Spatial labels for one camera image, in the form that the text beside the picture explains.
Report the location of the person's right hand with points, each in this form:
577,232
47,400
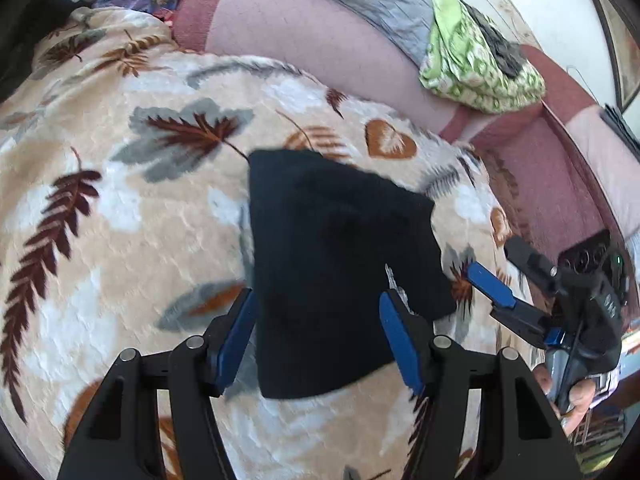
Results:
581,396

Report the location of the pink maroon bed cover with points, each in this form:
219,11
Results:
558,169

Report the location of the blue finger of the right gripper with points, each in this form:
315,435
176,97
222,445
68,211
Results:
521,318

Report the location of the framed wall picture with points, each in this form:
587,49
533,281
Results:
620,23

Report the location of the dark grey cloth on blanket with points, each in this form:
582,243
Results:
508,55

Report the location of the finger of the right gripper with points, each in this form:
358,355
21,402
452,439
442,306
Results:
534,265

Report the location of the black garment at bed edge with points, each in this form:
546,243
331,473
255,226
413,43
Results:
37,20

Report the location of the leaf patterned beige blanket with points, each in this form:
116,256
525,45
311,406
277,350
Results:
124,205

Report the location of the green patterned folded blanket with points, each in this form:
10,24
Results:
459,66

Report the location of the black track pants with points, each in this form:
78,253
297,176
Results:
328,240

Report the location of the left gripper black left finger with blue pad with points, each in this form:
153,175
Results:
119,435

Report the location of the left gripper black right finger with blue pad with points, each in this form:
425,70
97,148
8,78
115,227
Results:
479,416

